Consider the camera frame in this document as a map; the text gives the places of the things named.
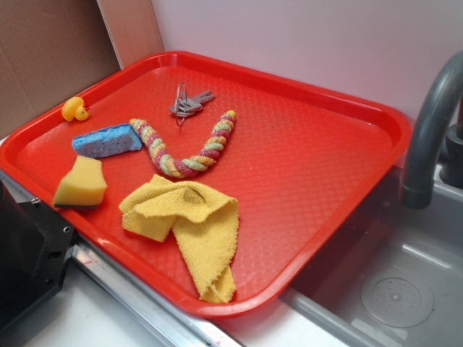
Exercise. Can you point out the red plastic tray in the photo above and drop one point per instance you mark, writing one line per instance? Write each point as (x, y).
(299, 161)

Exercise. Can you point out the multicolour twisted rope toy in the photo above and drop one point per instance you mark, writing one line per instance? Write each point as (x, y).
(196, 164)

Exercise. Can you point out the yellow rubber duck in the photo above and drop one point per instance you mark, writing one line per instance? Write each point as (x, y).
(75, 108)

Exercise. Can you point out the grey toy faucet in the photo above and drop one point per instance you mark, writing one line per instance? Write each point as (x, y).
(438, 113)

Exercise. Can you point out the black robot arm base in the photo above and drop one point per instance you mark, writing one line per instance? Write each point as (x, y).
(36, 244)

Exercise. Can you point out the brown cardboard panel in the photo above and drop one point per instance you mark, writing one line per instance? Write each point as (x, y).
(51, 50)

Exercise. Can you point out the yellow sponge with dark base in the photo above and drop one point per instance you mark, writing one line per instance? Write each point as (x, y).
(83, 186)

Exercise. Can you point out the yellow microfibre cloth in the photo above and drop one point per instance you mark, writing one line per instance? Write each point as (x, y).
(204, 222)

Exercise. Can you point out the dark faucet handle knob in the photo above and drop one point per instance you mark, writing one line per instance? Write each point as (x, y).
(451, 154)

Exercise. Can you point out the grey plastic sink basin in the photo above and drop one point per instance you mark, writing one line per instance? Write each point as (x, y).
(390, 275)

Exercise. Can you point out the blue sponge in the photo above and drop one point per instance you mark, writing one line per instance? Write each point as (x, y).
(107, 142)

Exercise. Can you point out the silver keys on ring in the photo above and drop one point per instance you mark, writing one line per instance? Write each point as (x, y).
(185, 105)

